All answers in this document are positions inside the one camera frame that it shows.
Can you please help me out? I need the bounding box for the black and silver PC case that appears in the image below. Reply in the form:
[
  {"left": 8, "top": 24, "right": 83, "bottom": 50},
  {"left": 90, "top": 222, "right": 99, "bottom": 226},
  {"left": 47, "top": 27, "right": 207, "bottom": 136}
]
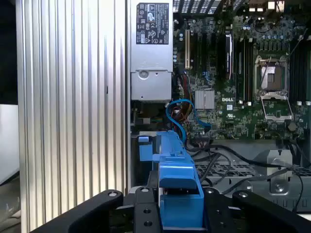
[{"left": 125, "top": 0, "right": 311, "bottom": 216}]

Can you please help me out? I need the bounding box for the silver power supply unit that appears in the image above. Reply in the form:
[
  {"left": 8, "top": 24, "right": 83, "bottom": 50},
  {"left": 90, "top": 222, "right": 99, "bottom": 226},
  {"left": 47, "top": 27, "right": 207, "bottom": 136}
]
[{"left": 130, "top": 0, "right": 174, "bottom": 101}]

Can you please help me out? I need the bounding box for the looped black wire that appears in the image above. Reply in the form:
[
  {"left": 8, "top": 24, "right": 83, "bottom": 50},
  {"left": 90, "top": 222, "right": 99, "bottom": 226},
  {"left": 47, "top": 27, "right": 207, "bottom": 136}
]
[{"left": 193, "top": 152, "right": 233, "bottom": 188}]

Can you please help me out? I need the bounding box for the hard disk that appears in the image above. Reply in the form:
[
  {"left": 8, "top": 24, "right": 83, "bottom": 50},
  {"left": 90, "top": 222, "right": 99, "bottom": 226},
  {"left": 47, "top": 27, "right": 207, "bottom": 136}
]
[{"left": 137, "top": 130, "right": 207, "bottom": 231}]

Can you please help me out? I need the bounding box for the red and yellow wire bundle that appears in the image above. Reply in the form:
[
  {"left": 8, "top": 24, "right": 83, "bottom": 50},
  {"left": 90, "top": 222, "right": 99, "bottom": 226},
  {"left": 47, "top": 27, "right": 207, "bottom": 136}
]
[{"left": 173, "top": 72, "right": 195, "bottom": 127}]

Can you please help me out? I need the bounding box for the grey wire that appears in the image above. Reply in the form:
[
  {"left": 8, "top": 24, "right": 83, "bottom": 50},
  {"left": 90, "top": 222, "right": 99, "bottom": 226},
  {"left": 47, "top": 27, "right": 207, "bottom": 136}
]
[{"left": 222, "top": 167, "right": 296, "bottom": 195}]

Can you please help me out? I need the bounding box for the thin metal locking lever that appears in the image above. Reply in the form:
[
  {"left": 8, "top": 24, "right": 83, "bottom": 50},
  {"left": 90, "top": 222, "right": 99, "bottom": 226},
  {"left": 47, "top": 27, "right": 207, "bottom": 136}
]
[
  {"left": 288, "top": 31, "right": 306, "bottom": 56},
  {"left": 260, "top": 56, "right": 273, "bottom": 86}
]

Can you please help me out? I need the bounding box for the metal socket cover frame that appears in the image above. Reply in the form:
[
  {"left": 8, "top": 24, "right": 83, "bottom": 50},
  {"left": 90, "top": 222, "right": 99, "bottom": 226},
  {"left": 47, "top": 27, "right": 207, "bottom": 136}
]
[{"left": 260, "top": 94, "right": 294, "bottom": 122}]

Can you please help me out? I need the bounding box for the white expansion slot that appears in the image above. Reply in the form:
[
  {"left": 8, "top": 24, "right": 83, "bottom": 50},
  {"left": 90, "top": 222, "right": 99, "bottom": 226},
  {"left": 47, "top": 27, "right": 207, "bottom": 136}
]
[{"left": 185, "top": 29, "right": 191, "bottom": 69}]

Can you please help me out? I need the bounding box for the CPU socket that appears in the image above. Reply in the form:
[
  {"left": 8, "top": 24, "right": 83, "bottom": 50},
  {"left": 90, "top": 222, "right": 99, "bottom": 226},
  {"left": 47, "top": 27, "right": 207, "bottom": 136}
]
[{"left": 254, "top": 54, "right": 290, "bottom": 95}]

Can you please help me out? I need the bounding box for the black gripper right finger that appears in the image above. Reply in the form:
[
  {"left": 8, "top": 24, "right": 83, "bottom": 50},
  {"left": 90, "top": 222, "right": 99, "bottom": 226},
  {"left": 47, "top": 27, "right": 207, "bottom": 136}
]
[{"left": 203, "top": 187, "right": 311, "bottom": 233}]

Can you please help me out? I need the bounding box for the black RAM slot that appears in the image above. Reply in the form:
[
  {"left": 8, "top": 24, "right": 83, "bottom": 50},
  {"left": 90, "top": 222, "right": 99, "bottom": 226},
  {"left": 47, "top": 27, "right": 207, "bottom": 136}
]
[
  {"left": 236, "top": 38, "right": 240, "bottom": 104},
  {"left": 240, "top": 38, "right": 244, "bottom": 104},
  {"left": 244, "top": 38, "right": 248, "bottom": 104},
  {"left": 295, "top": 40, "right": 300, "bottom": 105},
  {"left": 290, "top": 40, "right": 295, "bottom": 104},
  {"left": 248, "top": 38, "right": 253, "bottom": 106},
  {"left": 306, "top": 40, "right": 311, "bottom": 105},
  {"left": 300, "top": 40, "right": 306, "bottom": 104}
]

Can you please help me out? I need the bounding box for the green motherboard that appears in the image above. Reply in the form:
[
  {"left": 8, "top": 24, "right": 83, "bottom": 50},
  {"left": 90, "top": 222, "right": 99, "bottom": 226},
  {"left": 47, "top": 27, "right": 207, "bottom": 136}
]
[{"left": 173, "top": 13, "right": 311, "bottom": 141}]

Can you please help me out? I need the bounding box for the silver finned chipset heatsink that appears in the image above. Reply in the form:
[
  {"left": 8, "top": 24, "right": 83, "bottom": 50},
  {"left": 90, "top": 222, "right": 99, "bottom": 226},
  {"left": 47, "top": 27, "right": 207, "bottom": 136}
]
[{"left": 194, "top": 90, "right": 216, "bottom": 110}]

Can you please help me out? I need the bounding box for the black expansion slot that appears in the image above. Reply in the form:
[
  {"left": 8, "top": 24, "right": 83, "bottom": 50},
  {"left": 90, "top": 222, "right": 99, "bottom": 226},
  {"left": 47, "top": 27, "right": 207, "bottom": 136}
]
[
  {"left": 192, "top": 31, "right": 198, "bottom": 71},
  {"left": 201, "top": 31, "right": 207, "bottom": 73}
]

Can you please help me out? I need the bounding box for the perforated metal disk bay cage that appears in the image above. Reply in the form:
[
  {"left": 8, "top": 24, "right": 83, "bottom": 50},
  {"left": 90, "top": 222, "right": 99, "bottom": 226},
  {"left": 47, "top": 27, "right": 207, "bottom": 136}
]
[{"left": 194, "top": 139, "right": 311, "bottom": 215}]

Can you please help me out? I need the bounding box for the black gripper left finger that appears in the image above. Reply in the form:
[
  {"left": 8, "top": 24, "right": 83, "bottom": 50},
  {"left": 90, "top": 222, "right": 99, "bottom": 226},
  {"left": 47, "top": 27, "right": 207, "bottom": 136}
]
[{"left": 30, "top": 186, "right": 161, "bottom": 233}]

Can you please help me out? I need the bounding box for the blue flat disk wire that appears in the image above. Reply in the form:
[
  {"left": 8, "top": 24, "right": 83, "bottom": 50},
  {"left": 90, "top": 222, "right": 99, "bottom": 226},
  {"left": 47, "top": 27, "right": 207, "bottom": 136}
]
[{"left": 166, "top": 99, "right": 211, "bottom": 142}]

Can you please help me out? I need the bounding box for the thick black wire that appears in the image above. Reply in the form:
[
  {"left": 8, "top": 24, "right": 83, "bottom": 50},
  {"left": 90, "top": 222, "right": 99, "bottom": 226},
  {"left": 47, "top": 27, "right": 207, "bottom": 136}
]
[{"left": 189, "top": 144, "right": 311, "bottom": 170}]

